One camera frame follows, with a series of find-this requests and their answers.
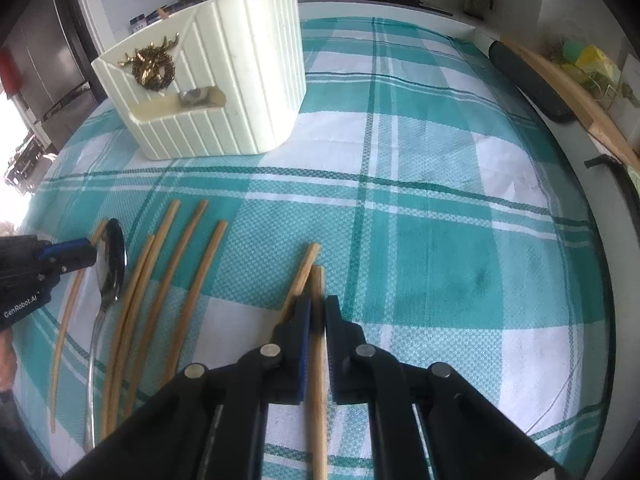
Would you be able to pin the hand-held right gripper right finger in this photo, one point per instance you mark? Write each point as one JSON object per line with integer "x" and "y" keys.
{"x": 334, "y": 350}

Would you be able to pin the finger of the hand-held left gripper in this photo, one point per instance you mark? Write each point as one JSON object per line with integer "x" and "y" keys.
{"x": 70, "y": 249}
{"x": 75, "y": 266}

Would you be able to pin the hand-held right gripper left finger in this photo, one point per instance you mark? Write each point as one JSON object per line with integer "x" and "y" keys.
{"x": 302, "y": 360}

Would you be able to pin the metal spoon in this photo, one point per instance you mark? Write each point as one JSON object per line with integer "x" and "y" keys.
{"x": 193, "y": 97}
{"x": 112, "y": 260}

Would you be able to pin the wooden chopstick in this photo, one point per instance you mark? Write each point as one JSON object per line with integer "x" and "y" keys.
{"x": 161, "y": 255}
{"x": 316, "y": 435}
{"x": 187, "y": 255}
{"x": 302, "y": 275}
{"x": 62, "y": 340}
{"x": 134, "y": 300}
{"x": 205, "y": 285}

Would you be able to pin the cream ribbed utensil holder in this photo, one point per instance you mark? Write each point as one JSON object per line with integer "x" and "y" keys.
{"x": 240, "y": 85}

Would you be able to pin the person's left hand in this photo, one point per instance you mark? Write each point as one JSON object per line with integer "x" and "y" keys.
{"x": 6, "y": 360}

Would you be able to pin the teal plaid tablecloth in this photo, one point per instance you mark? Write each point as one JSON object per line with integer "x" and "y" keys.
{"x": 425, "y": 210}

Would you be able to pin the steel refrigerator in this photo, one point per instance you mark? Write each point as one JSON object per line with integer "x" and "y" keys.
{"x": 45, "y": 35}

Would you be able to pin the row of spice jars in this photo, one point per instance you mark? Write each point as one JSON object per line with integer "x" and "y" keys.
{"x": 150, "y": 16}

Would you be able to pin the pale green black-rimmed tray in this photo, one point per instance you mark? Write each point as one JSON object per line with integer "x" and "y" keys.
{"x": 620, "y": 180}

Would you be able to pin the black oblong tray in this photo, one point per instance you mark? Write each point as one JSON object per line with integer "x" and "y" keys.
{"x": 535, "y": 80}

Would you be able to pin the wooden cutting board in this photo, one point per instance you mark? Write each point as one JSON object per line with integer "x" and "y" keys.
{"x": 585, "y": 105}

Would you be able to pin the white knife block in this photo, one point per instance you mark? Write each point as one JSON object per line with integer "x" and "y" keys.
{"x": 627, "y": 90}

